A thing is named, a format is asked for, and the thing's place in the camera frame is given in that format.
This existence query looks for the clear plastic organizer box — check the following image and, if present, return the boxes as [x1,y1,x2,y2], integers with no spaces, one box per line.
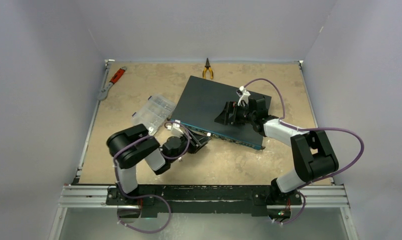
[131,94,176,136]

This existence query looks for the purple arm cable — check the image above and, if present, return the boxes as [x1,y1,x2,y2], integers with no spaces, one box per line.
[112,121,191,234]
[244,78,366,226]

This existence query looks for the dark grey network switch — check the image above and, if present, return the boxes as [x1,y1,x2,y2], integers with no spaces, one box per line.
[170,76,265,150]

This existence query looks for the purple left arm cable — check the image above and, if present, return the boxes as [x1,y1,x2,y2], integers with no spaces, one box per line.
[112,121,191,234]

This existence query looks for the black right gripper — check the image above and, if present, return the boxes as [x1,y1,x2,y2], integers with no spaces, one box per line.
[214,101,256,126]

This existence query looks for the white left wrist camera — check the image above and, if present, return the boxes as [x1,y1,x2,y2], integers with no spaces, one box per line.
[167,120,185,137]

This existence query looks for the red handled adjustable wrench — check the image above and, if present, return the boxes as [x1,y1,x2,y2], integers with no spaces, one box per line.
[97,66,127,101]

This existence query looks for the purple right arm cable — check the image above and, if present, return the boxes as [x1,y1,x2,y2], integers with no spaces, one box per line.
[244,78,366,226]

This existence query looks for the aluminium frame rail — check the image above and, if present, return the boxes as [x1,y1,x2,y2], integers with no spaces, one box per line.
[59,185,350,208]

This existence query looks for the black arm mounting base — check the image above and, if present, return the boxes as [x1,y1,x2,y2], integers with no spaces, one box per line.
[106,184,303,218]

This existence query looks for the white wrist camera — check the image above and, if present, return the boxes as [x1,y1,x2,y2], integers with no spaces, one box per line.
[236,86,251,107]
[167,120,185,137]

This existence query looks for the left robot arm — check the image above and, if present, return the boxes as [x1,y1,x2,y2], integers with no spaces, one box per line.
[106,120,211,205]

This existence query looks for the yellow handled pliers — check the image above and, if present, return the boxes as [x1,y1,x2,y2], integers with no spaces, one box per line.
[202,58,214,80]

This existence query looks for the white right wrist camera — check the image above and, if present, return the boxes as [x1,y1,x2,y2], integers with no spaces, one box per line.
[236,86,251,107]

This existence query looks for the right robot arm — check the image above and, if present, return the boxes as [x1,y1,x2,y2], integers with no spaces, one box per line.
[214,97,339,204]

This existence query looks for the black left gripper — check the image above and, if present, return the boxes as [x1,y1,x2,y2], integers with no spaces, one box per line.
[169,127,211,163]

